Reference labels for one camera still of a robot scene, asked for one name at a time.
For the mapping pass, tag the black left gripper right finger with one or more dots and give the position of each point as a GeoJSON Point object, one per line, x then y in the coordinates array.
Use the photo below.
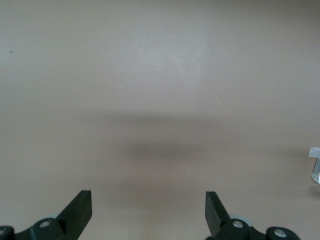
{"type": "Point", "coordinates": [216, 215]}

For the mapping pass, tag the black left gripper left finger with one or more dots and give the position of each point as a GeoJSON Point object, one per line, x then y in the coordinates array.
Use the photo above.
{"type": "Point", "coordinates": [75, 215]}

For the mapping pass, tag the clear plastic egg carton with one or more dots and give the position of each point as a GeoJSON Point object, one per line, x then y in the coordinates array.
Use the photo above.
{"type": "Point", "coordinates": [317, 170]}

